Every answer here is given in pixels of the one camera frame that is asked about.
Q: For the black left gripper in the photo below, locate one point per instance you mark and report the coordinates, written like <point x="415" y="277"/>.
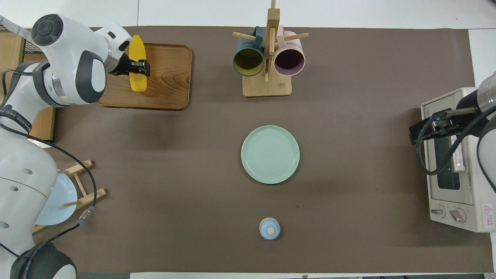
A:
<point x="123" y="66"/>

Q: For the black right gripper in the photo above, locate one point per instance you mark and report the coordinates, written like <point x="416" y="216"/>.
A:
<point x="451" y="118"/>

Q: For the yellow corn cob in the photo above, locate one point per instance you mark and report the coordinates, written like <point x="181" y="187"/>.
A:
<point x="136" y="83"/>

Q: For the pale green plate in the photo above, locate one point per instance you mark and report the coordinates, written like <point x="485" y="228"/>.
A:
<point x="270" y="155"/>

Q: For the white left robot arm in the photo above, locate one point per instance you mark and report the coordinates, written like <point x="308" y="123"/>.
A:
<point x="23" y="182"/>

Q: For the silver oven knob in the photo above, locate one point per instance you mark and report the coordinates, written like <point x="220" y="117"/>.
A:
<point x="457" y="215"/>
<point x="438" y="211"/>

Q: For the cream toaster oven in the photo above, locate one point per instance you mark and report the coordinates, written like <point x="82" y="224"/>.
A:
<point x="482" y="201"/>

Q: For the wooden serving tray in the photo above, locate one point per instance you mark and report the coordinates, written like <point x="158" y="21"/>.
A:
<point x="170" y="85"/>

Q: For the brown table mat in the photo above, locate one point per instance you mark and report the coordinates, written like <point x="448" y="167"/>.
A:
<point x="348" y="162"/>

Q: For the dark teal mug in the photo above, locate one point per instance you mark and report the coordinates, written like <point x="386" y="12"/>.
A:
<point x="248" y="62"/>

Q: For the wooden mug tree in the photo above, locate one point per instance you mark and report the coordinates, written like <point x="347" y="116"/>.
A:
<point x="267" y="87"/>

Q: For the wooden plate rack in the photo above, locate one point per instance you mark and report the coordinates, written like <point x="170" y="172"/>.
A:
<point x="95" y="195"/>

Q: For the pink mug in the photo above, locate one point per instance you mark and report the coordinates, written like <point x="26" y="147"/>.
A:
<point x="289" y="62"/>

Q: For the light blue plate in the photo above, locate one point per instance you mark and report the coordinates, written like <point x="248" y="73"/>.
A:
<point x="62" y="197"/>

